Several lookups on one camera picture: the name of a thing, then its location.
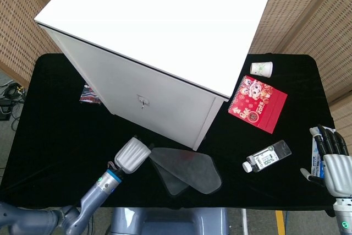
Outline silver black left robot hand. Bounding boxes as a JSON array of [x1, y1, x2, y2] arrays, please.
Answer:
[[114, 135, 155, 174]]

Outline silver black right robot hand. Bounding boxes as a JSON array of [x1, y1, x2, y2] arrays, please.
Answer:
[[300, 124, 352, 198]]

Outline grey translucent folder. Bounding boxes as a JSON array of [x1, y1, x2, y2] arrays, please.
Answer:
[[150, 147, 223, 196]]

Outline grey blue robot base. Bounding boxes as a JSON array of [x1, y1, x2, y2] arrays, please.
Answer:
[[106, 207, 229, 235]]

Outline white cabinet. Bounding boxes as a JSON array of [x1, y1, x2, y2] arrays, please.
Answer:
[[34, 0, 280, 151]]

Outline blue white long box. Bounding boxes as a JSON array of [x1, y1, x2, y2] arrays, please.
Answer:
[[310, 125, 337, 178]]

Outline black tablecloth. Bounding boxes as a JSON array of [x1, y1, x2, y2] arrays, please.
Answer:
[[0, 52, 344, 210]]

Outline red blue patterned packet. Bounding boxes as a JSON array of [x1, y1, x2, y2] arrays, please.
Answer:
[[79, 84, 103, 105]]

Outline clear plastic water bottle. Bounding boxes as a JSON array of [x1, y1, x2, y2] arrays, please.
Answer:
[[242, 140, 292, 173]]

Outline red desk calendar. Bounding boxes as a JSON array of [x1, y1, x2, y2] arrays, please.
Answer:
[[227, 75, 288, 134]]

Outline white table leg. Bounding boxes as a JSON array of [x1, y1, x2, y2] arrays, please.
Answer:
[[241, 209, 249, 235]]

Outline white paper cup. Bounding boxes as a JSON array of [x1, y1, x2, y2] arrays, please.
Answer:
[[249, 61, 273, 78]]

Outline perforated brown partition panel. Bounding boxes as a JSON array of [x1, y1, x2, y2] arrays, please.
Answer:
[[247, 0, 352, 103], [0, 0, 78, 87]]

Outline black floor cables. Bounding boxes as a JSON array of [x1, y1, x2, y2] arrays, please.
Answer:
[[0, 79, 27, 122]]

